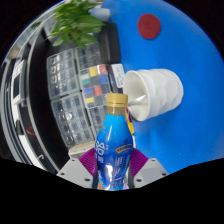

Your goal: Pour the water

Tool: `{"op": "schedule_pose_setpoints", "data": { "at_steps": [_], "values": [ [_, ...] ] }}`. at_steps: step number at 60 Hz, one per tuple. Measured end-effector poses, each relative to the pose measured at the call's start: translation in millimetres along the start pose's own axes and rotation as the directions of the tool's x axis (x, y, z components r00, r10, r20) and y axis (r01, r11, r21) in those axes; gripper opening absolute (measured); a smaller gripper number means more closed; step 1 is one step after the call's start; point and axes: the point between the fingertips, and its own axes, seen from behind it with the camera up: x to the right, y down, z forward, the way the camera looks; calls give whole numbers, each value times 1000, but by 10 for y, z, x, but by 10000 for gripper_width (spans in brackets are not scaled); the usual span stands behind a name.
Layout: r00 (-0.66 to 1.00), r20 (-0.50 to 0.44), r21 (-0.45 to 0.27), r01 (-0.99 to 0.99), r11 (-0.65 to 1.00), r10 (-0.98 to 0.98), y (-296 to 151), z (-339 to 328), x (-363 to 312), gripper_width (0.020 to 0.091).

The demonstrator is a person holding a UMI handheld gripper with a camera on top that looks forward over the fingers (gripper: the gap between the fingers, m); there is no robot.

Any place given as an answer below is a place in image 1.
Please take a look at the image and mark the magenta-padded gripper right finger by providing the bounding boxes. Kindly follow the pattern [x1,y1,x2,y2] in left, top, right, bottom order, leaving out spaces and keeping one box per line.
[129,148,169,189]

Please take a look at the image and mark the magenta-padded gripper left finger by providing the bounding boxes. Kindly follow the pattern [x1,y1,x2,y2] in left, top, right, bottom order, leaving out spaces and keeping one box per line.
[56,148,100,190]

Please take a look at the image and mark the blue drink bottle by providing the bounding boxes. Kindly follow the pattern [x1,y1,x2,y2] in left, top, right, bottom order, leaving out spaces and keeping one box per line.
[94,93,135,192]

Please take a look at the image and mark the grey small-parts drawer cabinet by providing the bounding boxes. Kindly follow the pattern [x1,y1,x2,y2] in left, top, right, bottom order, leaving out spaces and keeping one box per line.
[49,93,98,148]
[74,43,103,68]
[46,49,81,101]
[88,103,108,134]

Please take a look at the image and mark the yellow multimeter with red leads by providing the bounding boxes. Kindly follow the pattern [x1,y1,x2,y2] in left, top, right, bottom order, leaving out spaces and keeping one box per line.
[125,111,136,136]

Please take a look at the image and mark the white stirring stick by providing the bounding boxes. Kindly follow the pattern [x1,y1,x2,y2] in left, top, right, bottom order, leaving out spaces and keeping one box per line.
[128,94,148,106]

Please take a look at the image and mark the clear box of coloured parts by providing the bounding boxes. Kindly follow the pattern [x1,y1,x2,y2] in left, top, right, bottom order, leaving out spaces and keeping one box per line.
[79,64,113,108]

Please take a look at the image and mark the black box with white label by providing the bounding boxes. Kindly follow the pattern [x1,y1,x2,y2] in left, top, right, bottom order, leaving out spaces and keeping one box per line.
[108,63,127,94]

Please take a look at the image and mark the plain black box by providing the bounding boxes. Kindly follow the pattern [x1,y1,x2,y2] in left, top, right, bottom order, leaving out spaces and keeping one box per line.
[96,21,122,64]

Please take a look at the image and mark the flat round red coaster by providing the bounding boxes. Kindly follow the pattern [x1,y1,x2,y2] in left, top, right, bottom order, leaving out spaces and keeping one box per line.
[137,13,162,40]

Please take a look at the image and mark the green potted plant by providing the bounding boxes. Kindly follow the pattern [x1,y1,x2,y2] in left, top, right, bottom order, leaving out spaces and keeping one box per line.
[49,1,111,49]

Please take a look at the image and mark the white mug with brown handle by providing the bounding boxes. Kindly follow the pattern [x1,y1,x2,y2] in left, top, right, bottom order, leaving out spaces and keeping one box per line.
[123,68,184,123]

